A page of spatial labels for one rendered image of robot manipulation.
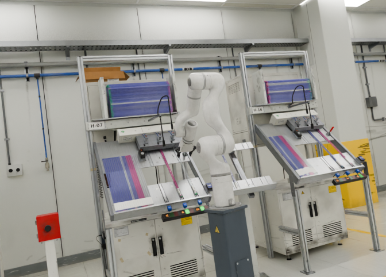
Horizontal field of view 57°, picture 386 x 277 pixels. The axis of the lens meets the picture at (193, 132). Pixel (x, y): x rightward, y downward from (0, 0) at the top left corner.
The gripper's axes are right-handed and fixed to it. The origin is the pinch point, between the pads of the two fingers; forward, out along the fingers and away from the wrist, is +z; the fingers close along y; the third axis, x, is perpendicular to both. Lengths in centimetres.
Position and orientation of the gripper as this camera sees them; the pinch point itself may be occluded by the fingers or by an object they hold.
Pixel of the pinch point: (184, 155)
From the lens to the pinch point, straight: 260.4
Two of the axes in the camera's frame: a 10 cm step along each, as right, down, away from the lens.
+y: -9.2, 1.0, -3.7
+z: -1.8, 7.3, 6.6
